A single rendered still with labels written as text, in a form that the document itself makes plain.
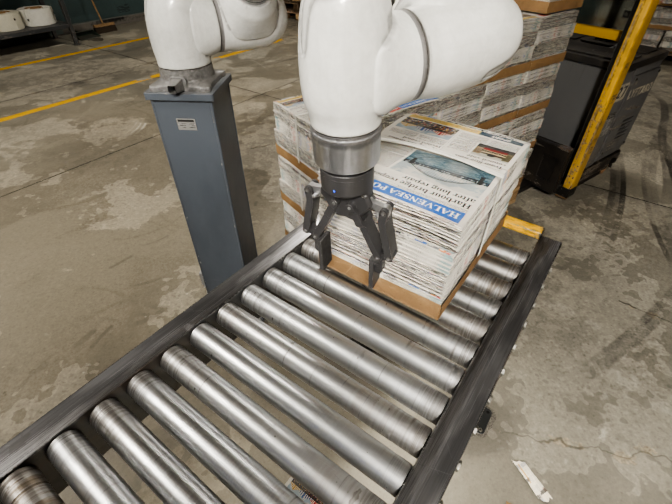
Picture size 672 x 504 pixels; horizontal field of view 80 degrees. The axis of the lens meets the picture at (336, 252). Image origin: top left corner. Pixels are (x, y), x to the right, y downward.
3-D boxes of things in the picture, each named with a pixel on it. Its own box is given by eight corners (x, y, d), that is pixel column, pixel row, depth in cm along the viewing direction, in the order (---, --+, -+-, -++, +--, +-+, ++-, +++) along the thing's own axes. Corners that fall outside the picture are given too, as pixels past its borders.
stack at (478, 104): (286, 257, 212) (269, 99, 159) (438, 190, 265) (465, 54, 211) (327, 301, 188) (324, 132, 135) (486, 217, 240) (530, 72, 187)
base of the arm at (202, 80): (142, 96, 113) (136, 75, 110) (172, 73, 130) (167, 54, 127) (205, 98, 112) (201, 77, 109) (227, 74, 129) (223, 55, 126)
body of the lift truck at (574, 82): (485, 154, 304) (515, 38, 253) (528, 136, 329) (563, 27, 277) (572, 193, 261) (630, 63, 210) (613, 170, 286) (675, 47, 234)
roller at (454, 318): (299, 236, 95) (294, 256, 96) (494, 329, 74) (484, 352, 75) (311, 235, 99) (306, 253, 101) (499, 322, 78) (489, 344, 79)
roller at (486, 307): (314, 226, 99) (312, 244, 101) (504, 311, 78) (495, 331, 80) (326, 221, 102) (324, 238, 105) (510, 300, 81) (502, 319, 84)
